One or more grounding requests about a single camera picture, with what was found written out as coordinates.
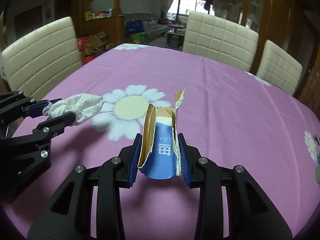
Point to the cream chair far side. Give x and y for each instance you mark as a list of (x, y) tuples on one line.
[(220, 40)]

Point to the blue torn paper carton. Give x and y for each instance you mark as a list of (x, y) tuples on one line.
[(160, 155)]

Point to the white tissue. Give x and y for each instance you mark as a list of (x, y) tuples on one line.
[(84, 106)]

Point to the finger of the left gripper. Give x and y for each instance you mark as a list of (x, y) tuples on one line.
[(36, 108), (53, 127)]

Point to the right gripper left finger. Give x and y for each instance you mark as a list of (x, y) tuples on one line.
[(67, 214)]

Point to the coffee table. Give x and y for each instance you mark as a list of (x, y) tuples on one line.
[(175, 38)]

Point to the cream chair near bin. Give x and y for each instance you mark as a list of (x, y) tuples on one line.
[(42, 59)]

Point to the cream chair far right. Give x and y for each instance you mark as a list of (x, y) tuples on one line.
[(278, 68)]

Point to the window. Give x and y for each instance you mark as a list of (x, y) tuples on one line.
[(184, 7)]

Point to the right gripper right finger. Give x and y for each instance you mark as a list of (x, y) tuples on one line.
[(251, 213)]

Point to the grey sofa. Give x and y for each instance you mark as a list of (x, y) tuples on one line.
[(151, 26)]

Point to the cardboard box on floor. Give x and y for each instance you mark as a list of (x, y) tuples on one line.
[(97, 42)]

